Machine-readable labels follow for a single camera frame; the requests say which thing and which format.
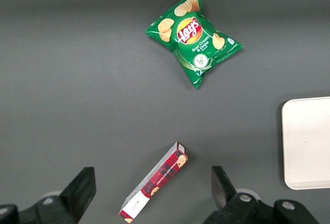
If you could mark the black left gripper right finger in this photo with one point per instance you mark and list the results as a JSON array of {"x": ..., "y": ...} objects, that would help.
[{"x": 227, "y": 200}]

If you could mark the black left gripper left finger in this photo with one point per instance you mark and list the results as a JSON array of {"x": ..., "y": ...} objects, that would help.
[{"x": 77, "y": 193}]

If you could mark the red tartan cookie box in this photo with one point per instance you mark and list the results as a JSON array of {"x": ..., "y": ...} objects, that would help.
[{"x": 159, "y": 177}]

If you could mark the cream plastic tray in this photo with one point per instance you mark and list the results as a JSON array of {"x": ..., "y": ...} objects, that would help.
[{"x": 309, "y": 144}]

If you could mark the green Lay's chips bag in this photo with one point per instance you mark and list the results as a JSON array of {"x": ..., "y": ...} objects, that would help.
[{"x": 192, "y": 38}]

